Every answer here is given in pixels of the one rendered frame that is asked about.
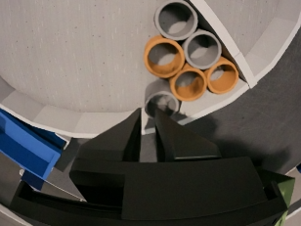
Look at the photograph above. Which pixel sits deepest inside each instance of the grey metal bushing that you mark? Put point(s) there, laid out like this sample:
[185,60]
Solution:
[211,56]
[190,26]
[156,88]

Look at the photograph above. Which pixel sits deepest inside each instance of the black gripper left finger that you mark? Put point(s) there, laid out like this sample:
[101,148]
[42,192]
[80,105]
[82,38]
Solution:
[118,142]

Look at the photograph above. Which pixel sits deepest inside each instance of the blue open tray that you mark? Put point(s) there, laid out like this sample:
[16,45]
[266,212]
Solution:
[21,143]

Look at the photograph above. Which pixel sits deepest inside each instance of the orange hollow cylinder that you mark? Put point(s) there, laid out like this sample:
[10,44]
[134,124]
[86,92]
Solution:
[227,81]
[193,91]
[169,69]

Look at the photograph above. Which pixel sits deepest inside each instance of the white round turntable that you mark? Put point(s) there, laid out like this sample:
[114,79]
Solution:
[76,67]

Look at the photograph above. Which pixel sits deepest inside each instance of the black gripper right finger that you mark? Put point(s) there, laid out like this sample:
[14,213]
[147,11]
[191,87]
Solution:
[179,142]

